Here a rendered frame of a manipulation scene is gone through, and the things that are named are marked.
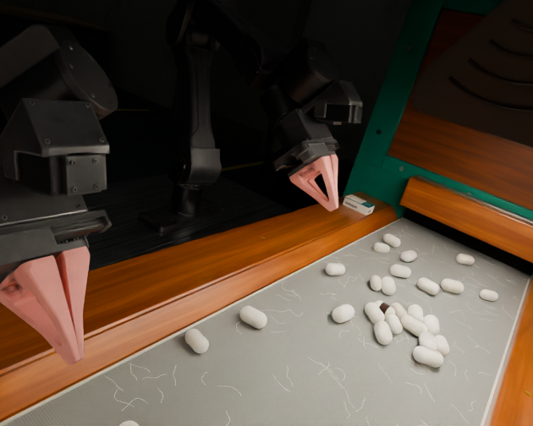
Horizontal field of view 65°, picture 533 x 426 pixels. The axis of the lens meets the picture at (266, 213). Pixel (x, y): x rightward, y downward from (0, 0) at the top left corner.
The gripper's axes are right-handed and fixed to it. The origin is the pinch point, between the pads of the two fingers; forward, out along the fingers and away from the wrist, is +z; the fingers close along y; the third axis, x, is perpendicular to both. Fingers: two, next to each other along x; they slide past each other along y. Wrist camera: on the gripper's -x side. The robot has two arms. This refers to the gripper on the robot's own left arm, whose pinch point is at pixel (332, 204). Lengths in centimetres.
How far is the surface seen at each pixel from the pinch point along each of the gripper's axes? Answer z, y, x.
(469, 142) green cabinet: -2.0, 46.7, -12.2
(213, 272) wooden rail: 2.0, -17.3, 10.5
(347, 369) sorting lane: 18.8, -14.8, -0.3
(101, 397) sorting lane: 8.7, -37.3, 8.2
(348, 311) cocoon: 14.1, -7.0, 1.1
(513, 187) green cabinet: 11, 47, -15
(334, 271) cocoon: 9.3, 2.3, 6.1
